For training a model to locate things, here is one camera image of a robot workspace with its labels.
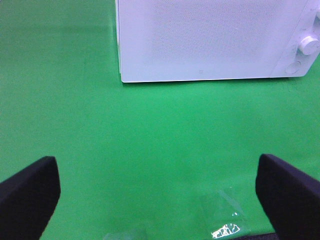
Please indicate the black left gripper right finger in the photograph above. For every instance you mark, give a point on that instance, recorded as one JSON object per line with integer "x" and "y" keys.
{"x": 290, "y": 199}

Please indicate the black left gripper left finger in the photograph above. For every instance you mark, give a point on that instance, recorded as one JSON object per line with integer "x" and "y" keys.
{"x": 28, "y": 200}

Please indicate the white microwave oven body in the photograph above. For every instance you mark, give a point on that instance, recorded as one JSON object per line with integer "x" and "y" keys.
{"x": 295, "y": 50}

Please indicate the round door release button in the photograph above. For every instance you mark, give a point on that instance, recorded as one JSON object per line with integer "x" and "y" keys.
{"x": 293, "y": 67}

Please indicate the white timer knob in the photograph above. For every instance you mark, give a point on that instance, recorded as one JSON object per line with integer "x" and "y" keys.
{"x": 309, "y": 45}

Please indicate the white microwave door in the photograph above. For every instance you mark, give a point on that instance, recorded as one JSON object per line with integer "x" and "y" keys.
{"x": 205, "y": 40}

